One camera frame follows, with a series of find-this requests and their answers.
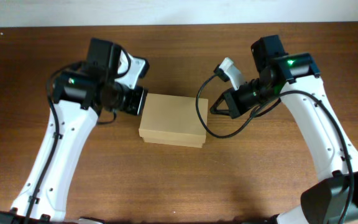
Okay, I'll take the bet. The brown cardboard box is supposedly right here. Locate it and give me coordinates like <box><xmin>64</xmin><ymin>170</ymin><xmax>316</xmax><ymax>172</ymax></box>
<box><xmin>139</xmin><ymin>93</ymin><xmax>208</xmax><ymax>148</ymax></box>

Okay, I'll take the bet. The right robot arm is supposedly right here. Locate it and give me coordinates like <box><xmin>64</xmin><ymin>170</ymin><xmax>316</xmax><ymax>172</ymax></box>
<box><xmin>210</xmin><ymin>35</ymin><xmax>358</xmax><ymax>223</ymax></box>

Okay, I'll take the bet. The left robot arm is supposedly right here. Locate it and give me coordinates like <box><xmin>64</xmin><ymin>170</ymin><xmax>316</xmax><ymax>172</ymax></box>
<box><xmin>0</xmin><ymin>38</ymin><xmax>150</xmax><ymax>223</ymax></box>

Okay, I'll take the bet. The black right camera cable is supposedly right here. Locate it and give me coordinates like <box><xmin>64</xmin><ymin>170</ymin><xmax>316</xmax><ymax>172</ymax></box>
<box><xmin>195</xmin><ymin>73</ymin><xmax>356</xmax><ymax>224</ymax></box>

